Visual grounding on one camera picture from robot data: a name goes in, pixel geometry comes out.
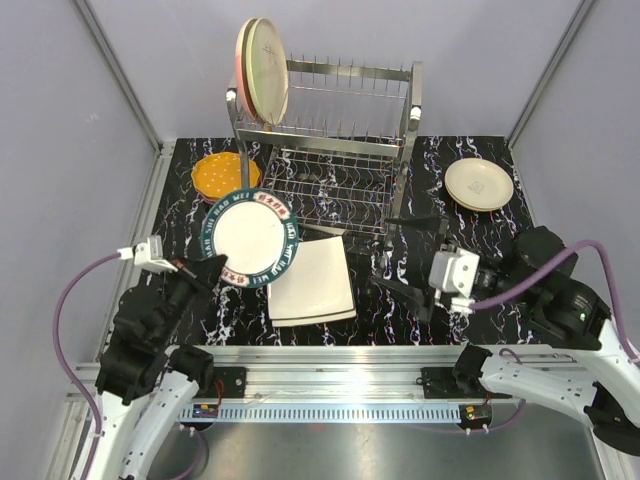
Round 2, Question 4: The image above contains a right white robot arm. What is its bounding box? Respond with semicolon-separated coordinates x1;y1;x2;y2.
375;214;639;456

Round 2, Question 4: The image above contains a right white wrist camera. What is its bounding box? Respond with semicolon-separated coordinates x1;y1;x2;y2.
428;247;480;315

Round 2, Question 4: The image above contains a pale green round plate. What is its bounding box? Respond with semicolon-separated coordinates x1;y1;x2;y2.
245;18;289;126

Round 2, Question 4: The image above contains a green rimmed white plate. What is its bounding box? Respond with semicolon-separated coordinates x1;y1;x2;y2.
200;188;299;288

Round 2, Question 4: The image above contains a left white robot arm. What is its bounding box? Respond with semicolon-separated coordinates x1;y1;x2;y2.
72;255;227;479

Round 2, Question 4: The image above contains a right aluminium frame post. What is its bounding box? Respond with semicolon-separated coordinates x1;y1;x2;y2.
507;0;600;149

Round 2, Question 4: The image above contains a steel two-tier dish rack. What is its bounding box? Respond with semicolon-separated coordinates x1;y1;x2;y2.
226;58;424;246

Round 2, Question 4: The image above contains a slotted white cable duct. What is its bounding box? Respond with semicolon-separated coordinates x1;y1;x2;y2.
178;403;461;424

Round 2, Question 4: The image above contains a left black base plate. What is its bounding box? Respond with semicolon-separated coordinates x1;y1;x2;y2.
197;366;248;399

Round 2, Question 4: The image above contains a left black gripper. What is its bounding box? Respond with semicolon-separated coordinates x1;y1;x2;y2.
154;252;227;347

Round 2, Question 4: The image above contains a white square plate black rim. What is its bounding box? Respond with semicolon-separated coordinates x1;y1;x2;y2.
271;309;357;328

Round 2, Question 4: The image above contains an aluminium frame post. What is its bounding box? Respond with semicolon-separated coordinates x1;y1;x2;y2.
507;0;600;149
70;0;164;156

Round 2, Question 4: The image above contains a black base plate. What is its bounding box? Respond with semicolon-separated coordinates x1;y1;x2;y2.
197;366;248;399
416;367;464;400

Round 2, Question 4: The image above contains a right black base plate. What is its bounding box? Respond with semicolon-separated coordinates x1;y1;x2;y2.
416;367;464;400

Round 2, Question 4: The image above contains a left aluminium frame post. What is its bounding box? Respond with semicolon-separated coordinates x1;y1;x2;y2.
70;0;164;156

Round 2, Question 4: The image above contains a tan round plate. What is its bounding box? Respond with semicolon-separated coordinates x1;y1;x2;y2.
452;197;505;213

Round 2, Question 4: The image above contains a cream round plate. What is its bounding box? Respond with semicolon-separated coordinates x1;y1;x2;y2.
444;158;514;207

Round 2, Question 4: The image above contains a black marble pattern mat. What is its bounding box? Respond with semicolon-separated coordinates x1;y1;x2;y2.
152;136;537;346

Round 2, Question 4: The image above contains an aluminium mounting rail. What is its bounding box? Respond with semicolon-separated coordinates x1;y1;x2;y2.
67;344;581;401

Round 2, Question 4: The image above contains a pink and cream plate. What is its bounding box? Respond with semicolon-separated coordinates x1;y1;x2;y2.
235;18;257;120

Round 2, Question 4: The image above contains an orange polka dot plate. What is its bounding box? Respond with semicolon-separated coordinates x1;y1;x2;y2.
191;152;242;199

